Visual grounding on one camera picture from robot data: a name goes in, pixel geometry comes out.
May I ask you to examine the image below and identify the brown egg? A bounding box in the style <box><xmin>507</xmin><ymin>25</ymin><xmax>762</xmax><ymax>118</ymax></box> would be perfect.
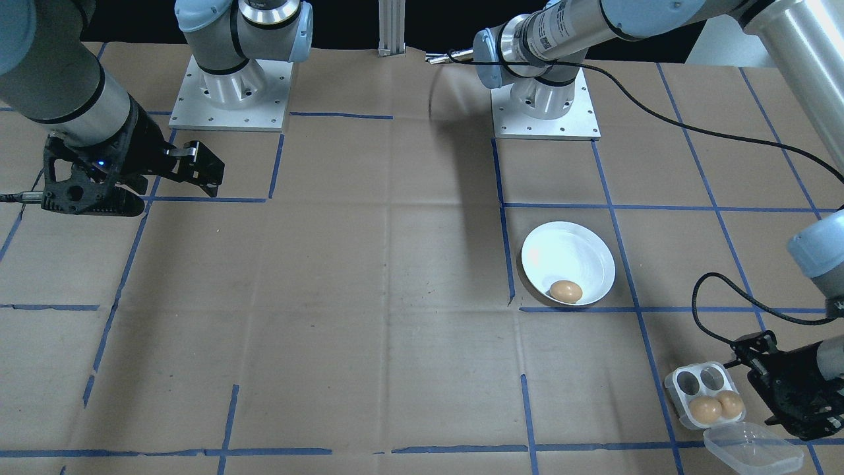
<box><xmin>549</xmin><ymin>280</ymin><xmax>584</xmax><ymax>304</ymax></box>
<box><xmin>688</xmin><ymin>395</ymin><xmax>723</xmax><ymax>425</ymax></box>
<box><xmin>716</xmin><ymin>391</ymin><xmax>745</xmax><ymax>420</ymax></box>

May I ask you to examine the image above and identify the clear plastic egg case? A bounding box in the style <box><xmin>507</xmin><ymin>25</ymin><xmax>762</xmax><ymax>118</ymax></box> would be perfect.
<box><xmin>663</xmin><ymin>361</ymin><xmax>805</xmax><ymax>475</ymax></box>

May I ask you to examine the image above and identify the white round plate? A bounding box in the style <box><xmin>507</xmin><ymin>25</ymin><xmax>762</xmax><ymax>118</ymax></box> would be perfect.
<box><xmin>521</xmin><ymin>221</ymin><xmax>617</xmax><ymax>306</ymax></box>

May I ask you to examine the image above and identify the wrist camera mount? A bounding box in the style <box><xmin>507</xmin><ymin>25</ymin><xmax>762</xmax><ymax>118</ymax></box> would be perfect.
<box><xmin>42</xmin><ymin>134</ymin><xmax>147</xmax><ymax>217</ymax></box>
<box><xmin>748</xmin><ymin>369</ymin><xmax>844</xmax><ymax>441</ymax></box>

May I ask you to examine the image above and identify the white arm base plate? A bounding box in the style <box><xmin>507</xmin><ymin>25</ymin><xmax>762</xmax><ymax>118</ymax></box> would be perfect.
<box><xmin>169</xmin><ymin>55</ymin><xmax>294</xmax><ymax>133</ymax></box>
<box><xmin>491</xmin><ymin>66</ymin><xmax>601</xmax><ymax>141</ymax></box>

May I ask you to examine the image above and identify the aluminium profile post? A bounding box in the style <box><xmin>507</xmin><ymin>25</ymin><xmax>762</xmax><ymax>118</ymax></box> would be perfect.
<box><xmin>377</xmin><ymin>0</ymin><xmax>407</xmax><ymax>59</ymax></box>

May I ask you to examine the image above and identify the arm base cable connector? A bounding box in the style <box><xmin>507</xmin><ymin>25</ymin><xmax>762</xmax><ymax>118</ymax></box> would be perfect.
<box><xmin>425</xmin><ymin>49</ymin><xmax>477</xmax><ymax>65</ymax></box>

